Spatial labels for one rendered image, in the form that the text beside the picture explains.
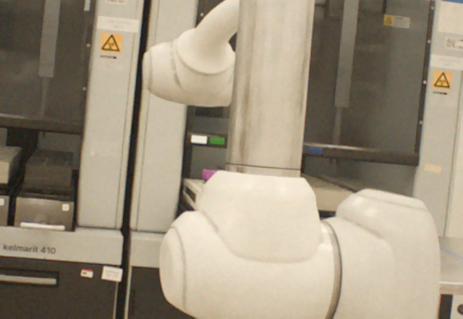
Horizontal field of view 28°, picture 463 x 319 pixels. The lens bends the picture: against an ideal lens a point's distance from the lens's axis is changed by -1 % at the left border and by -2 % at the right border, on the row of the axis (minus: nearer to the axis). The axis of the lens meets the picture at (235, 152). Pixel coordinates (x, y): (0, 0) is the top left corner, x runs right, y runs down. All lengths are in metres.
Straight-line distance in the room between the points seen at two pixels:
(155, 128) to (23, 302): 0.53
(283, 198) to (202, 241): 0.12
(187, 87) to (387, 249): 0.54
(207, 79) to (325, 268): 0.52
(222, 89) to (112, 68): 0.70
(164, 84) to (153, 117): 0.69
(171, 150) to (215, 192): 1.12
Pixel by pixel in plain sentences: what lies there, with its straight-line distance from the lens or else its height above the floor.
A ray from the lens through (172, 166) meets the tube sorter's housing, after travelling 2.35.
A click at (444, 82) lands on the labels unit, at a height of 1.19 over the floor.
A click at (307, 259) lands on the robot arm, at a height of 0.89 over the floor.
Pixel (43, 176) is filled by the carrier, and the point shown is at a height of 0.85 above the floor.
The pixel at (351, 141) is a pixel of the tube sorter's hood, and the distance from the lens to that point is 2.42.
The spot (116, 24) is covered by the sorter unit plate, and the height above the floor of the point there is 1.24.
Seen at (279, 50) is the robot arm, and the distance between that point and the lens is 1.23.
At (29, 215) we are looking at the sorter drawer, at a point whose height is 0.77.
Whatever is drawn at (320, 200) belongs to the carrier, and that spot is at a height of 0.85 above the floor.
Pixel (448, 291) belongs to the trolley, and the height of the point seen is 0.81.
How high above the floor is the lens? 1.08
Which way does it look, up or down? 3 degrees down
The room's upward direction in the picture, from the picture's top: 6 degrees clockwise
